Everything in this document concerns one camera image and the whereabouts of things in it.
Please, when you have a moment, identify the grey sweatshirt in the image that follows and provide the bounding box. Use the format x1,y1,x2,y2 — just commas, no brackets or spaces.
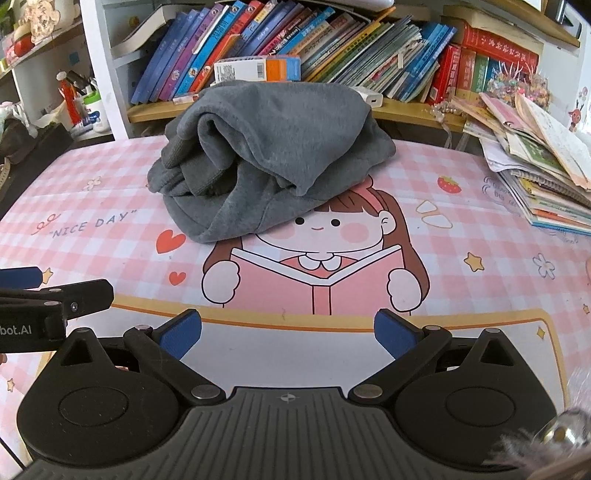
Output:
147,81,396,243

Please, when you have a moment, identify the stack of papers and notebooks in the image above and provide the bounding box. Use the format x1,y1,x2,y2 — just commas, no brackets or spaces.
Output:
451,92,590,236

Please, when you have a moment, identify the orange white box upper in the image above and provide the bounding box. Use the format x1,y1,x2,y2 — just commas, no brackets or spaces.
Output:
213,55,301,83

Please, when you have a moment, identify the red tassel ornament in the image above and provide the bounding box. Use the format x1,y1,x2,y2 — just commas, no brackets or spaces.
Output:
56,71,82,125

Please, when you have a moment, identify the white power adapter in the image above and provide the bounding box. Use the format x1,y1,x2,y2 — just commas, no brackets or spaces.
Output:
353,86,384,109

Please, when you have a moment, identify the row of leaning books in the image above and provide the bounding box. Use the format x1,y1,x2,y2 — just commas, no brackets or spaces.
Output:
110,0,541,105

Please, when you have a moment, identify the pink checkered cartoon desk mat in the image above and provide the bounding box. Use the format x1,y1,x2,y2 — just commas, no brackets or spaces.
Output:
1,137,590,479

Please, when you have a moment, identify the wooden white bookshelf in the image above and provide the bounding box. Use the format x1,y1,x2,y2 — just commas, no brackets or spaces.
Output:
81,1,590,139

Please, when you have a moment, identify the black bag on left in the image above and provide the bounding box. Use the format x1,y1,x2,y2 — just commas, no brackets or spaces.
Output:
0,118,39,165

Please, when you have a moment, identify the fluffy keychain with bell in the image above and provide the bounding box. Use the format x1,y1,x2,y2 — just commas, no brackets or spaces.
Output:
489,368,591,480

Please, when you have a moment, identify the white green-lid jar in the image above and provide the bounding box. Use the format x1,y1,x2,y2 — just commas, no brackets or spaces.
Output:
83,90,110,133

